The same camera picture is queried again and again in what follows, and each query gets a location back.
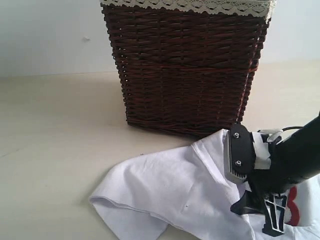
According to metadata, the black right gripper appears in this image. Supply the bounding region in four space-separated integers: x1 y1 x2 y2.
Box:
230 159 295 236

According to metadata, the white t-shirt red lettering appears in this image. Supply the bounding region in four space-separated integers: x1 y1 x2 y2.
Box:
88 129 320 240

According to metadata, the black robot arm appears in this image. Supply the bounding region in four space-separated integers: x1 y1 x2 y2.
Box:
223 117 320 237

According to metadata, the dark brown wicker basket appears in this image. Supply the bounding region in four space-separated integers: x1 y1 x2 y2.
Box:
101 3 269 138

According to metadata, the cream lace basket liner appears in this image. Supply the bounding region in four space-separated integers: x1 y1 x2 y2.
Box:
100 0 277 21

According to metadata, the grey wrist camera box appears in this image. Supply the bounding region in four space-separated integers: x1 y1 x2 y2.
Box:
223 123 256 186

